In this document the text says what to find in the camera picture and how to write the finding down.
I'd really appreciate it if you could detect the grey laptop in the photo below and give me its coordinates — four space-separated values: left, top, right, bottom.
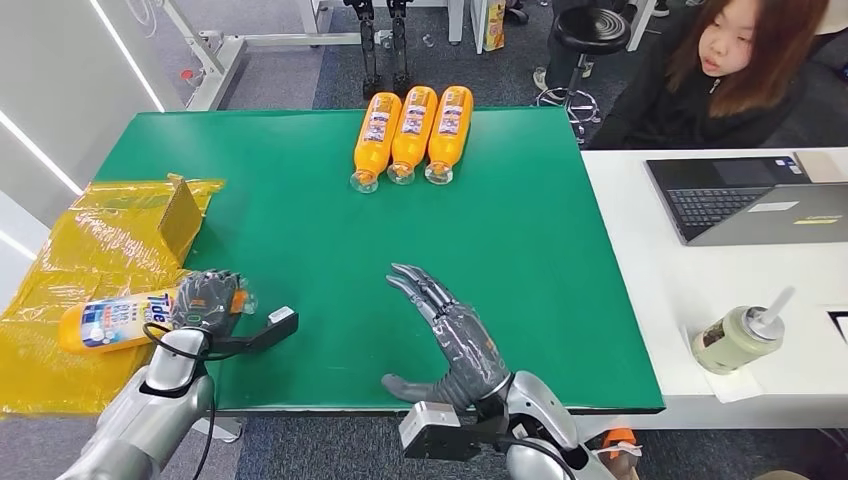
645 155 848 248

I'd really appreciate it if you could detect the brown cardboard flap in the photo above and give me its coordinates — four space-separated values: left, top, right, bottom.
157 173 204 264

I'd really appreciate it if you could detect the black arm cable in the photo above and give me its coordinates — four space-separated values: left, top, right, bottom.
142 322 219 480
496 433 579 480

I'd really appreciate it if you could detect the orange detergent bottle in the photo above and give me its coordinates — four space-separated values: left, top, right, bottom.
424 85 475 186
349 91 403 195
58 288 258 356
386 85 439 186

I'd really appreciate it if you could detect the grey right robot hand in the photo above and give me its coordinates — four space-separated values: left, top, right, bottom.
380 263 513 412

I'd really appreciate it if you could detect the white straw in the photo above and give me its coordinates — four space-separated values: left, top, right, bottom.
758 286 796 327

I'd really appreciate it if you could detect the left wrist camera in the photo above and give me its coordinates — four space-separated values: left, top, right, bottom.
210 305 300 356

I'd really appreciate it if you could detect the yellow package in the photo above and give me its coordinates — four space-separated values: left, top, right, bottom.
482 0 507 53

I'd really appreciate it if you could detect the black round stool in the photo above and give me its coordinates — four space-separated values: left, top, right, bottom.
533 6 631 144

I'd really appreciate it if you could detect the orange and white object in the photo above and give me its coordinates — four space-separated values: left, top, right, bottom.
591 428 644 480

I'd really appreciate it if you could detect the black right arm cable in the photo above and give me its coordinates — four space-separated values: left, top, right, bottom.
496 433 579 480

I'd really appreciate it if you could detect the black metal leg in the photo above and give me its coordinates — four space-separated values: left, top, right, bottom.
344 0 384 102
386 0 413 97

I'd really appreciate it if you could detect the white paper napkin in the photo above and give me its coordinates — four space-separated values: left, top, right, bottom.
682 324 764 405

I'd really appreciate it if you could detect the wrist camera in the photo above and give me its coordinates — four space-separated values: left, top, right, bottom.
398 400 508 463
210 305 300 356

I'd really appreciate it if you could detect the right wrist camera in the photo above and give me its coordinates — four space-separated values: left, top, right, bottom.
398 400 508 463

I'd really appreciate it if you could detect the drink cup with lid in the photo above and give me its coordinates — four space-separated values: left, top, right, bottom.
691 305 787 376

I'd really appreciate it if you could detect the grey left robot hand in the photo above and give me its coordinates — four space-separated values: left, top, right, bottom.
170 270 244 336

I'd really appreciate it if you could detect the yellow plastic sheet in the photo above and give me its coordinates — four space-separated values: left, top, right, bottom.
0 175 227 419

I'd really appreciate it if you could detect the white metal frame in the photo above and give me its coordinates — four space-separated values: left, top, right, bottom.
158 0 466 112

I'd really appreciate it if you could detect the person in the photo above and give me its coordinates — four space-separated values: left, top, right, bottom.
586 0 848 151

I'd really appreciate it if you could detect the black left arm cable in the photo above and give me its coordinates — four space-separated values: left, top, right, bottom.
142 322 219 480

